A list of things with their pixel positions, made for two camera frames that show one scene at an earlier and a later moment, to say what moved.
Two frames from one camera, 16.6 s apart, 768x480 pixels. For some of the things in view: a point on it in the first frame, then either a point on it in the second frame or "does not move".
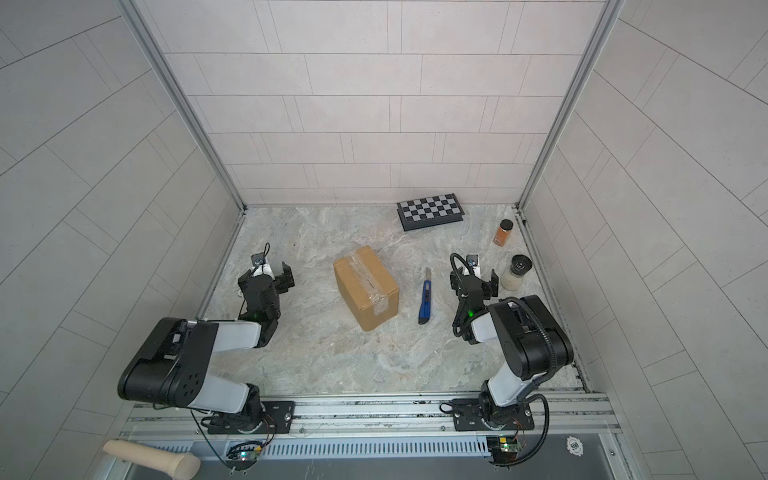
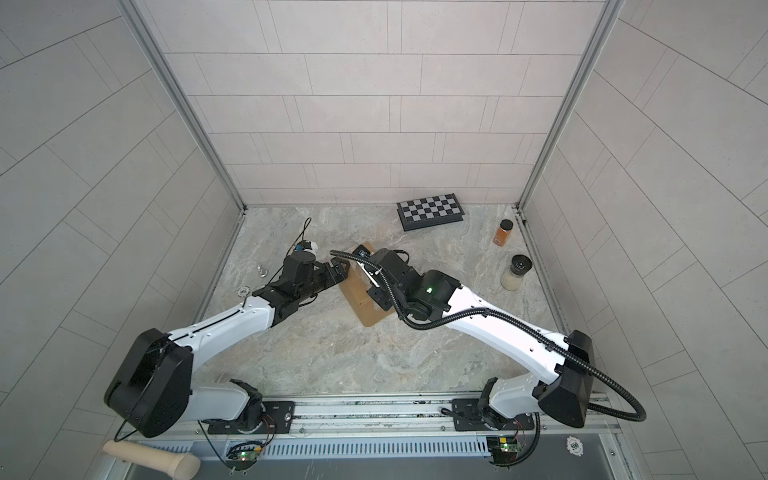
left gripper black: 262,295 → 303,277
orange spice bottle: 501,235 does not move
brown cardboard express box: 367,287 does not move
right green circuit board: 503,449 does not move
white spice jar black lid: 513,279 does not move
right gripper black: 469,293 → 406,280
